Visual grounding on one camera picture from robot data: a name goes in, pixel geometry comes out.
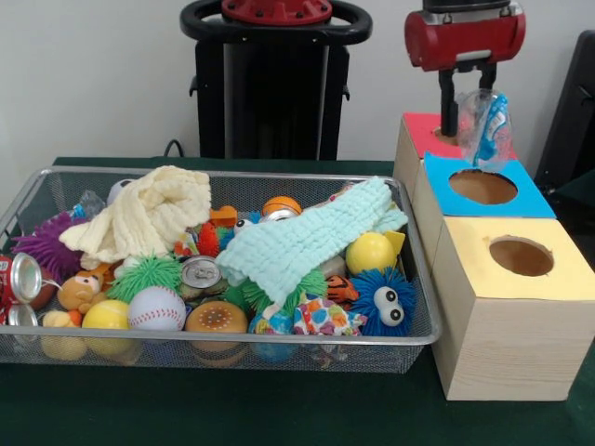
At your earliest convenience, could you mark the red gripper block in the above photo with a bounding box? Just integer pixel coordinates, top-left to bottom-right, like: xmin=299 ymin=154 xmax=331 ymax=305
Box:
xmin=403 ymin=3 xmax=527 ymax=138

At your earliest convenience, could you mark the clear blue plastic packet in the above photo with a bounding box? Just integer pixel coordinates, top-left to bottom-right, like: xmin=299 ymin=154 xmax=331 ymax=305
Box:
xmin=456 ymin=87 xmax=518 ymax=166

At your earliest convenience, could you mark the wooden box with three holes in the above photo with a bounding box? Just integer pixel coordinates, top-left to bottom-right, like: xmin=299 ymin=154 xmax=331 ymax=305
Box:
xmin=392 ymin=111 xmax=595 ymax=401

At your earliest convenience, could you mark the shallow clear mesh bin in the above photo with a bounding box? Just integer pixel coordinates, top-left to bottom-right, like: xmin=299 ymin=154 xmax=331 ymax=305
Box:
xmin=0 ymin=165 xmax=443 ymax=375

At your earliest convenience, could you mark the black flat panel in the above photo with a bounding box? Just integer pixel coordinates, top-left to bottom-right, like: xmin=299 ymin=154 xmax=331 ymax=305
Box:
xmin=534 ymin=30 xmax=595 ymax=187

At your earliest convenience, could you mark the dark green tablecloth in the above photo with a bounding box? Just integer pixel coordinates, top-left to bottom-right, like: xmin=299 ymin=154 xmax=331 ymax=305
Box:
xmin=555 ymin=169 xmax=595 ymax=210
xmin=0 ymin=156 xmax=595 ymax=446

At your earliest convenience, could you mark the light blue cloth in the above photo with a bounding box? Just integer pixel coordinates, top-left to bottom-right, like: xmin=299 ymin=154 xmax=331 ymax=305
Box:
xmin=216 ymin=176 xmax=410 ymax=303

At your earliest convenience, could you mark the blue fuzzy googly-eyed toy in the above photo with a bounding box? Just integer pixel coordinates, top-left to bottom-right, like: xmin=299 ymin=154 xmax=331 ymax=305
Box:
xmin=348 ymin=268 xmax=418 ymax=336

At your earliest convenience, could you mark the crushed can with silver top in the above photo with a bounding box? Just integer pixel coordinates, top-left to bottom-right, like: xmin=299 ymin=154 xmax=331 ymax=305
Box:
xmin=178 ymin=255 xmax=229 ymax=301

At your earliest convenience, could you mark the toy burger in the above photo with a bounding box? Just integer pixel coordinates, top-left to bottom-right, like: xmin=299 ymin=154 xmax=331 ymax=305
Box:
xmin=185 ymin=300 xmax=249 ymax=334

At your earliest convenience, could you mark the cream yellow cloth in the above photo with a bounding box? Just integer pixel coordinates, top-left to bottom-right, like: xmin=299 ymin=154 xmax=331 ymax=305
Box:
xmin=59 ymin=164 xmax=213 ymax=270

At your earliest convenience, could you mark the green spiky ball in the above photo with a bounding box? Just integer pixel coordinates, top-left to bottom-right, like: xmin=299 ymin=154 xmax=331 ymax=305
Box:
xmin=106 ymin=254 xmax=185 ymax=304

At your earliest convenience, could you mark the white baseball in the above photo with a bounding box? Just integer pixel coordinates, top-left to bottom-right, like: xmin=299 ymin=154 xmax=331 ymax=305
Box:
xmin=127 ymin=285 xmax=188 ymax=331

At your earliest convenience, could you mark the yellow tennis ball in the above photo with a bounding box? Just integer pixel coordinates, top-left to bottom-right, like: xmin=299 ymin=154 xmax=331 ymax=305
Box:
xmin=82 ymin=299 xmax=130 ymax=331

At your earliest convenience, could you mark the purple spiky ball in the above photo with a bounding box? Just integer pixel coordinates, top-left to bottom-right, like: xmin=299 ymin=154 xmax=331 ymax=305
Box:
xmin=11 ymin=211 xmax=89 ymax=282

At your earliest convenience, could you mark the crushed red soda can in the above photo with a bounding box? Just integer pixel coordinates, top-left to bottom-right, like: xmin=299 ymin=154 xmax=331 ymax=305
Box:
xmin=0 ymin=252 xmax=44 ymax=308

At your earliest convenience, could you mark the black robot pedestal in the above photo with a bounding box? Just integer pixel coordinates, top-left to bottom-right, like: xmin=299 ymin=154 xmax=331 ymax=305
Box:
xmin=179 ymin=0 xmax=374 ymax=162

